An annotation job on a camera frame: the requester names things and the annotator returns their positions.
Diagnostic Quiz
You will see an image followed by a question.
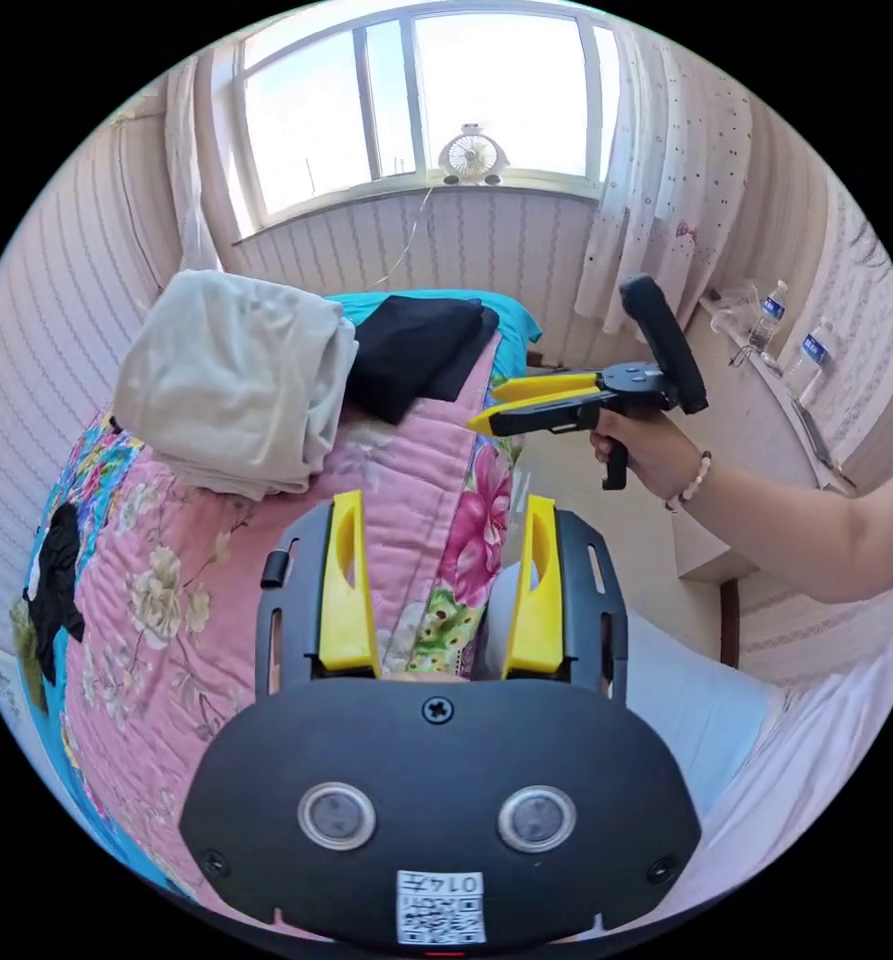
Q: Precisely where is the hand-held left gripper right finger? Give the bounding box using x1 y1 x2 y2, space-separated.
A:
501 494 566 681

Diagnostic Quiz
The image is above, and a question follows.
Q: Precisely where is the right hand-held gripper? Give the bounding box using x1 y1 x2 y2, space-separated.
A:
466 361 678 492

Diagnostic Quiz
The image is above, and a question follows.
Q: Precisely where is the person's right forearm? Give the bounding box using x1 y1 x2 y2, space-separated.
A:
667 449 893 606

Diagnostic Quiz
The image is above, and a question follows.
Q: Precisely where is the bed with pink floral quilt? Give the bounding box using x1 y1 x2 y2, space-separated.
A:
9 290 545 928

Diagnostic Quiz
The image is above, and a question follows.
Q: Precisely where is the plain white curtain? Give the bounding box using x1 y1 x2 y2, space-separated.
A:
163 56 227 273

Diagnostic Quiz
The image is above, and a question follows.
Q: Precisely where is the rolled grey blanket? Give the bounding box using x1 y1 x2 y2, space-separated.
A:
112 269 360 501

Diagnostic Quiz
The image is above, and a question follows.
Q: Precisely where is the person's body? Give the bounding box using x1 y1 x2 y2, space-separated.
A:
479 449 893 939

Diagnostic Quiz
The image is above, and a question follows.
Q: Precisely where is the crumpled black garment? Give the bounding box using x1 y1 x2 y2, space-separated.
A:
22 500 87 688

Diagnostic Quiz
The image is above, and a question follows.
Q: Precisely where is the small white fan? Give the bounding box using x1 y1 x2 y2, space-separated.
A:
437 122 504 187

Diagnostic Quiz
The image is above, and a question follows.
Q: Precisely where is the green fuzzy cloth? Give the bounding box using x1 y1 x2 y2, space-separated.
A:
9 598 51 714

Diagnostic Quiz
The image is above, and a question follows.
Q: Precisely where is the dotted white curtain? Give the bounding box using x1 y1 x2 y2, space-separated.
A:
573 29 756 355

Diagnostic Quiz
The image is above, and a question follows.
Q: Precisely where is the white fan cable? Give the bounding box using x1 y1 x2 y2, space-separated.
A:
374 185 437 291

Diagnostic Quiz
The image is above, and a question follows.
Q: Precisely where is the person's right hand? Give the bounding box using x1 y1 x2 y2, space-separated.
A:
589 408 710 504

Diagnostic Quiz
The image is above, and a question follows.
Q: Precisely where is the black short sleeve shirt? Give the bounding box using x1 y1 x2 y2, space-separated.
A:
346 295 501 427

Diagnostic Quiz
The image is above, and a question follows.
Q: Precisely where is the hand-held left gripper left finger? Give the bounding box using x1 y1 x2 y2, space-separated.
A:
318 490 384 681

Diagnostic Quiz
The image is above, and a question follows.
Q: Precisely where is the window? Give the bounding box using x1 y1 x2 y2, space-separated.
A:
232 0 621 243

